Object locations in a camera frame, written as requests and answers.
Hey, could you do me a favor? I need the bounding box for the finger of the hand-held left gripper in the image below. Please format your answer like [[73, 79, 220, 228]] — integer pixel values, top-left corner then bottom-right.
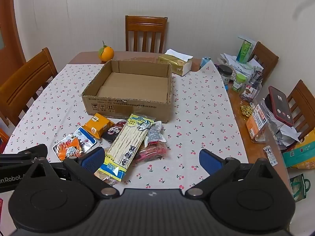
[[0, 144, 48, 163]]

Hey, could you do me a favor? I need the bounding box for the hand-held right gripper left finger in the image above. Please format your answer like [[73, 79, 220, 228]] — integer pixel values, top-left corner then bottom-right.
[[18, 147, 121, 198]]

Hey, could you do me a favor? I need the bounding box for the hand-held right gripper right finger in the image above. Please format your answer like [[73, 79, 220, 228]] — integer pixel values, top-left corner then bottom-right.
[[184, 149, 294, 198]]

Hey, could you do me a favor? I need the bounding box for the white blue snack packet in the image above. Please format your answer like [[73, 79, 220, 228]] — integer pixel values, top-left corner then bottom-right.
[[71, 126, 97, 150]]

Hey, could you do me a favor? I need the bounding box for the red orange snack packet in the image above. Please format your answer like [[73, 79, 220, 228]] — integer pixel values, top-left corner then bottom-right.
[[52, 133, 85, 163]]

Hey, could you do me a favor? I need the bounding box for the large black red snack packet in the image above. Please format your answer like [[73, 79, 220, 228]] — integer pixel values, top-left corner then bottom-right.
[[101, 119, 128, 143]]

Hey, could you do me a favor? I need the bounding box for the long yellow snack packet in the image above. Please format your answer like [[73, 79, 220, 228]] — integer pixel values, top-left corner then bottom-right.
[[95, 113, 156, 182]]

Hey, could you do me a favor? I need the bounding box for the red clear snack packet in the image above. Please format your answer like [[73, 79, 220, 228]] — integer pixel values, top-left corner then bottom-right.
[[132, 140, 168, 168]]

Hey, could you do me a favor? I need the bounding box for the small clear snack packet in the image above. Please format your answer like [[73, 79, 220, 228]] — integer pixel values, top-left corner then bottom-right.
[[144, 121, 168, 146]]

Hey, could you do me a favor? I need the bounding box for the cardboard box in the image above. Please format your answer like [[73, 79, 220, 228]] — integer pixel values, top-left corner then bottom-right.
[[82, 59, 173, 124]]

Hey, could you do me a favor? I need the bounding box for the cherry print tablecloth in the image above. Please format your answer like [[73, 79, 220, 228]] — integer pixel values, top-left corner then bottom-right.
[[2, 61, 249, 197]]

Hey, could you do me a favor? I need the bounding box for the orange label clear box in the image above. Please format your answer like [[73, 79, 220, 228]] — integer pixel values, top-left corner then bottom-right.
[[246, 101, 276, 143]]

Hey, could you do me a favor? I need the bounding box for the gold ornament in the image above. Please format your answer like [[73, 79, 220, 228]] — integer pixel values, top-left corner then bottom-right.
[[241, 104, 255, 117]]

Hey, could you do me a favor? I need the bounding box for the wooden chair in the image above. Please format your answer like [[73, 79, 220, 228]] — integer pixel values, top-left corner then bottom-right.
[[287, 79, 315, 138], [0, 47, 58, 128], [125, 15, 168, 54], [251, 41, 279, 84]]

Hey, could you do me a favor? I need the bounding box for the clear jar red label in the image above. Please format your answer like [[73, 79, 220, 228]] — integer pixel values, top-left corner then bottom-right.
[[239, 75, 262, 102]]

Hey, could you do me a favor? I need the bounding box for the green lid small jar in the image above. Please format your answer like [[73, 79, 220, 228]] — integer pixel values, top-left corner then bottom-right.
[[232, 74, 246, 93]]

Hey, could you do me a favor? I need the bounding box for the crumpled white paper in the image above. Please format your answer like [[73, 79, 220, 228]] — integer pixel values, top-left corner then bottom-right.
[[271, 123, 302, 150]]

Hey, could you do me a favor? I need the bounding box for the dark lid glass jar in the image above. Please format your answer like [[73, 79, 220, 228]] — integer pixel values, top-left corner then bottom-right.
[[218, 64, 233, 85]]

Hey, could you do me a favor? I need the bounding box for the red smartphone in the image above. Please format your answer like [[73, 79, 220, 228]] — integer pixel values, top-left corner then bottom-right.
[[268, 86, 294, 127]]

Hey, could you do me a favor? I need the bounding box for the yellow paper bag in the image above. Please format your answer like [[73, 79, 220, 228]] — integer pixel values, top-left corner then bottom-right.
[[282, 130, 315, 169]]

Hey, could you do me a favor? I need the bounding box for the pile of white papers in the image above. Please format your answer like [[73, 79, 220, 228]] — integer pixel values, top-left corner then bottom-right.
[[217, 52, 264, 79]]

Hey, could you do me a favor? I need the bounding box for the yellow tissue box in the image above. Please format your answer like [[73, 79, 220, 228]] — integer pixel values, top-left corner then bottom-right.
[[157, 49, 194, 76]]

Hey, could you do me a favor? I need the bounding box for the orange tangerine with leaf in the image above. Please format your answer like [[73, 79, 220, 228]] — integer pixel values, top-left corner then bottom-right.
[[98, 41, 115, 62]]

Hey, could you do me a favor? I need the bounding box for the green white carton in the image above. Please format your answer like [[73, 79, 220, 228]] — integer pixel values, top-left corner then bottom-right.
[[236, 36, 256, 64]]

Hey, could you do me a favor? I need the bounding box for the wooden door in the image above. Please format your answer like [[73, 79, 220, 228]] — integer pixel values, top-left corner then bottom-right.
[[0, 0, 26, 79]]

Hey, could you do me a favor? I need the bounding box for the green bag with handle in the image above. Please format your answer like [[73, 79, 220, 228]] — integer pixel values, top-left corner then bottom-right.
[[289, 173, 312, 202]]

